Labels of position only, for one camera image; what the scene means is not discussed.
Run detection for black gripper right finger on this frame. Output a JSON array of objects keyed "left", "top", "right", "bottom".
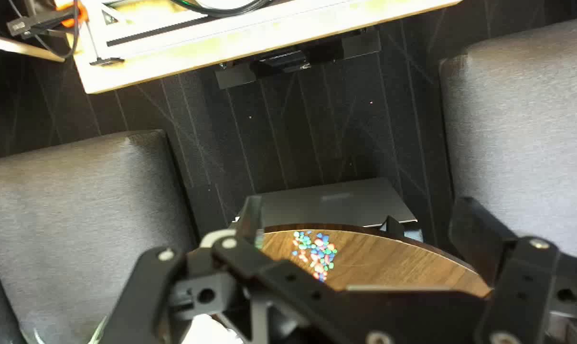
[{"left": 448, "top": 196, "right": 577, "bottom": 344}]

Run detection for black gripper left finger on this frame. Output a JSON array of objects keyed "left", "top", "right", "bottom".
[{"left": 98, "top": 228, "right": 341, "bottom": 344}]

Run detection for grey seat cushion left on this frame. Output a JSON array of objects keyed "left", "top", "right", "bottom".
[{"left": 0, "top": 129, "right": 196, "bottom": 344}]

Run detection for grey seat cushion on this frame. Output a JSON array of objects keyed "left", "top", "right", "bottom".
[
  {"left": 439, "top": 18, "right": 577, "bottom": 255},
  {"left": 0, "top": 129, "right": 196, "bottom": 344}
]

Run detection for scattered colourful sprinkles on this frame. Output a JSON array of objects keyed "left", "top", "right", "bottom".
[{"left": 289, "top": 228, "right": 337, "bottom": 282}]

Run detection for round dark wooden table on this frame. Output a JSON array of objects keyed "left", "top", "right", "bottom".
[{"left": 257, "top": 228, "right": 490, "bottom": 295}]

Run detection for grey seat cushion right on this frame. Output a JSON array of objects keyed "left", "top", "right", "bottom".
[{"left": 439, "top": 18, "right": 577, "bottom": 255}]

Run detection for dark filing cabinet under table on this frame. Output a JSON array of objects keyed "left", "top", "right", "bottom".
[{"left": 230, "top": 177, "right": 423, "bottom": 240}]

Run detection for wooden robot mounting cart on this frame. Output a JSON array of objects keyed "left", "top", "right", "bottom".
[{"left": 72, "top": 0, "right": 461, "bottom": 93}]

